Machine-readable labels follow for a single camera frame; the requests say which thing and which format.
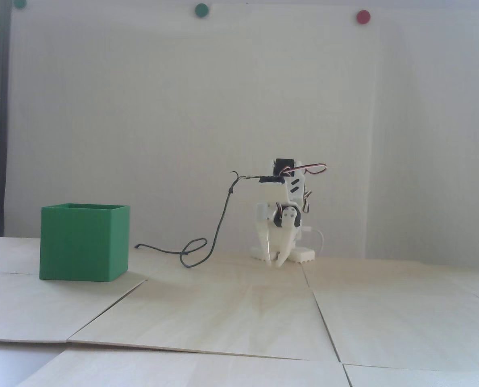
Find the wrist camera on white mount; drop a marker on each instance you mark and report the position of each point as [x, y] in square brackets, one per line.
[274, 191]

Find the green round magnet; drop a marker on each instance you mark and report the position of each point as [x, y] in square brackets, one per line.
[20, 3]
[202, 10]

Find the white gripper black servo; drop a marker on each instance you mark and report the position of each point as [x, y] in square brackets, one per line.
[286, 230]

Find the green box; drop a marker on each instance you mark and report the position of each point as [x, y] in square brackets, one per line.
[78, 242]

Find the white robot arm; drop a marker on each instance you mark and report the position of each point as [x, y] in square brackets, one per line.
[302, 254]

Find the red round magnet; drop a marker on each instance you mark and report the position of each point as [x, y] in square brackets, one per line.
[363, 17]

